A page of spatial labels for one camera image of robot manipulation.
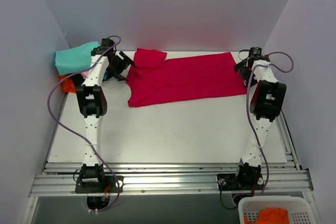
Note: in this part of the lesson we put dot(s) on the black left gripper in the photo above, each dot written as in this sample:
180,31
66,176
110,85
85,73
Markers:
119,64

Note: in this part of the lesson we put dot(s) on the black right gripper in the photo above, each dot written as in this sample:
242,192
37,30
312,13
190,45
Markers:
243,67

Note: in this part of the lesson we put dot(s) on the red t-shirt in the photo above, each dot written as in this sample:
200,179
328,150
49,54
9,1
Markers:
156,79

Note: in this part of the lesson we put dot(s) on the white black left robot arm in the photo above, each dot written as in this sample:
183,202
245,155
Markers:
93,106

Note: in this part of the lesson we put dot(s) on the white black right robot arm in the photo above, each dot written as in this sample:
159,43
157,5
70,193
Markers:
264,100

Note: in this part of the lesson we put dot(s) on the pink folded t-shirt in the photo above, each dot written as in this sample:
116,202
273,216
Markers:
84,74

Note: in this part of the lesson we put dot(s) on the black folded t-shirt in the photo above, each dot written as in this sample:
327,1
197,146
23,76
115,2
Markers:
78,79

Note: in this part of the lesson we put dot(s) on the teal folded t-shirt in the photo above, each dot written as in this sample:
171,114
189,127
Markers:
74,59

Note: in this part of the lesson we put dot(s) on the orange folded t-shirt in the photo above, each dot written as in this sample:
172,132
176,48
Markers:
67,87

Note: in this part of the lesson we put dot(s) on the orange t-shirt in basket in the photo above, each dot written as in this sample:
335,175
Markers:
271,216

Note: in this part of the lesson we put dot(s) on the white plastic laundry basket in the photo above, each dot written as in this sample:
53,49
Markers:
299,211

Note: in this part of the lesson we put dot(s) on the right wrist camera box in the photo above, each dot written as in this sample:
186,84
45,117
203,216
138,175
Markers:
255,53

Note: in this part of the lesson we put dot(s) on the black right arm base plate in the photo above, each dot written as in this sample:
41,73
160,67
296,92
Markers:
227,182

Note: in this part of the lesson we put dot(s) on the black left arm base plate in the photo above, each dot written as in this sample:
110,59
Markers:
94,186

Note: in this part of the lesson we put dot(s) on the aluminium frame rails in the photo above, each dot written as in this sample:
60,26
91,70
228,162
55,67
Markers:
169,156

